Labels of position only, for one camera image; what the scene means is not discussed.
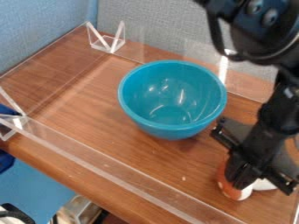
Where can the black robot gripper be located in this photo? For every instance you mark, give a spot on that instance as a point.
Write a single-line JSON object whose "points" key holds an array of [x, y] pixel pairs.
{"points": [[256, 155]]}

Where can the brown and white toy mushroom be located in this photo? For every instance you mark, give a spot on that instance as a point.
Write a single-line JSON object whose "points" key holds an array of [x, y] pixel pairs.
{"points": [[235, 194]]}

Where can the blue bowl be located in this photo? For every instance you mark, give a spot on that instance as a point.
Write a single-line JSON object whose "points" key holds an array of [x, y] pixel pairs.
{"points": [[172, 98]]}

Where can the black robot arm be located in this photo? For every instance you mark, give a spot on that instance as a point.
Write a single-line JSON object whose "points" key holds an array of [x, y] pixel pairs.
{"points": [[258, 31]]}

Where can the clear acrylic front barrier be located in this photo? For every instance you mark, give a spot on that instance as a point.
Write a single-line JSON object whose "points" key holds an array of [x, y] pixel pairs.
{"points": [[132, 195]]}

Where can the clear acrylic barrier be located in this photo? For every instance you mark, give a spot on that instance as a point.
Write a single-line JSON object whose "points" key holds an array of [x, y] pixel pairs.
{"points": [[132, 195], [247, 80]]}

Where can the clear acrylic back barrier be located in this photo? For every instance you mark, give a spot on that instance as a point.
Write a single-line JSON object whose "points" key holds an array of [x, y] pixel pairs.
{"points": [[247, 80]]}

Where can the blue cloth object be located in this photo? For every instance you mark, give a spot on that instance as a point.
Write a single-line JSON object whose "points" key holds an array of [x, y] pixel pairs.
{"points": [[7, 159]]}

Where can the black and white object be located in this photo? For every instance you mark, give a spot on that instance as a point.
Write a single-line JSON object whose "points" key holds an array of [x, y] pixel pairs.
{"points": [[11, 215]]}

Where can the metal table frame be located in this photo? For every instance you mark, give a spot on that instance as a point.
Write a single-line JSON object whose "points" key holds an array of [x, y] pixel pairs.
{"points": [[79, 211]]}

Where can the clear acrylic corner bracket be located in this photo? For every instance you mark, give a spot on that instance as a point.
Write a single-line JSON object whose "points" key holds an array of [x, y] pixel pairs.
{"points": [[104, 43]]}

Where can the clear acrylic left bracket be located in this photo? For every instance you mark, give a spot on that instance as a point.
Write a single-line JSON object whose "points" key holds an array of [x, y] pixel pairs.
{"points": [[15, 123]]}

